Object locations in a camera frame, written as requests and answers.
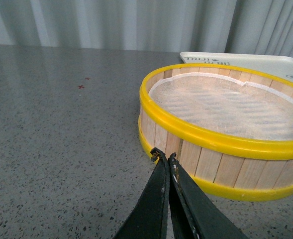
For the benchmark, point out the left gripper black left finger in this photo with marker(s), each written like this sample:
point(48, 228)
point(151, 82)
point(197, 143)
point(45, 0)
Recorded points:
point(148, 220)

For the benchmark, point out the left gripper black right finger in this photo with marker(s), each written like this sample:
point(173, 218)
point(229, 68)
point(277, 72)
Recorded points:
point(193, 214)

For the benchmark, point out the yellow rimmed bamboo steamer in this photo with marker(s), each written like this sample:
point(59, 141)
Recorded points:
point(223, 165)

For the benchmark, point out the white bear print tray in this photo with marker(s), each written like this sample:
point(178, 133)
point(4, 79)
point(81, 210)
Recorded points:
point(280, 66)

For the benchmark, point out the grey pleated curtain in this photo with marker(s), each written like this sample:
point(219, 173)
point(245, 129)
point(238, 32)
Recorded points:
point(262, 27)

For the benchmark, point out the white mesh steamer liner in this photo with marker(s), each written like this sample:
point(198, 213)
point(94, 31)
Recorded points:
point(226, 105)

